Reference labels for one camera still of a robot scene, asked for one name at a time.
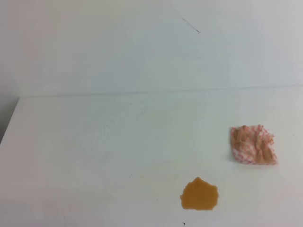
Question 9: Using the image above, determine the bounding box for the brown coffee stain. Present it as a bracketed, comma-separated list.
[180, 177, 219, 210]

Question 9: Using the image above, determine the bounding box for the pink white checkered rag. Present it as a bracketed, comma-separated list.
[230, 124, 277, 165]

